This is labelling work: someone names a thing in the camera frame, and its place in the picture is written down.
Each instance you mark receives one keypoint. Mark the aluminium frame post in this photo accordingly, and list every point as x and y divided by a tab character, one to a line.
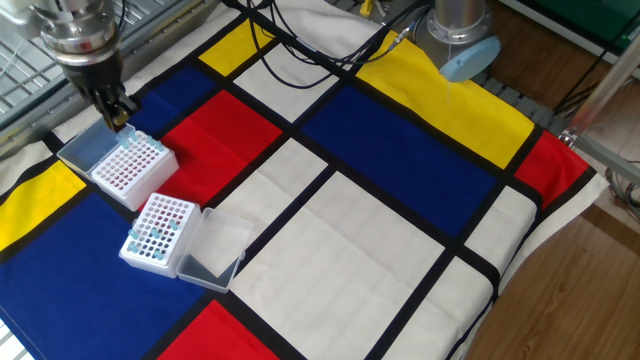
605	85

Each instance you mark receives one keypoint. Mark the aluminium frame beam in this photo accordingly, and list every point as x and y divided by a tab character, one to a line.
610	160

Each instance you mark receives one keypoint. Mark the yellow plastic clip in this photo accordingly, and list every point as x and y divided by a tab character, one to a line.
366	7

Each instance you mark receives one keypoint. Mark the silver wrist coupling flange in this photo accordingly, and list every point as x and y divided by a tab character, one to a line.
80	32

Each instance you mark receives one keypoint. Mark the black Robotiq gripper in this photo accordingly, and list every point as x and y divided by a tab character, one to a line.
97	77

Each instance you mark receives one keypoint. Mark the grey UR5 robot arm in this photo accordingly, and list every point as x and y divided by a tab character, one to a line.
455	22

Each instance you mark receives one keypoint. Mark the Mondrian pattern colour-block tablecloth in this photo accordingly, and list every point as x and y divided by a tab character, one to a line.
390	150

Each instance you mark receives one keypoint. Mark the white pipette tip box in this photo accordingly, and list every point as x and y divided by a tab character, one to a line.
145	194
150	265

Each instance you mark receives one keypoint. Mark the blue pipette tip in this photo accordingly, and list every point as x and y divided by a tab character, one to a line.
159	146
133	135
120	134
173	224
132	246
124	144
158	255
133	233
155	232
151	141

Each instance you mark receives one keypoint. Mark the grey aluminium table rail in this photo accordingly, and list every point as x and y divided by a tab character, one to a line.
40	117

